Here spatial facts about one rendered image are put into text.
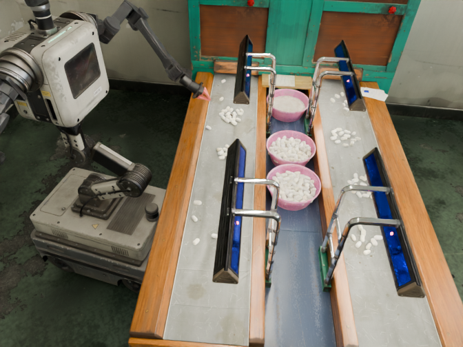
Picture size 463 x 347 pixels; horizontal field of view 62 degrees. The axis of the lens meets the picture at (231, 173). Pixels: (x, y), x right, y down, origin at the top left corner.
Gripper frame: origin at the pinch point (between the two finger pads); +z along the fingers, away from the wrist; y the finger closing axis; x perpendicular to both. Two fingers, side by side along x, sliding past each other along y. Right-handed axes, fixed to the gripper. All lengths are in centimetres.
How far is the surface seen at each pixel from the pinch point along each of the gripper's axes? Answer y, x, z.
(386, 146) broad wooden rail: -18, -55, 83
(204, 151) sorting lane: -30.9, 9.2, 9.1
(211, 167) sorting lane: -43.3, 5.9, 13.4
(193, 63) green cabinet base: 48, 14, -11
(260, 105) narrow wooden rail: 12.4, -11.3, 29.2
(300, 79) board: 45, -28, 47
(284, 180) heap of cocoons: -47, -18, 43
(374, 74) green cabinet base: 51, -62, 83
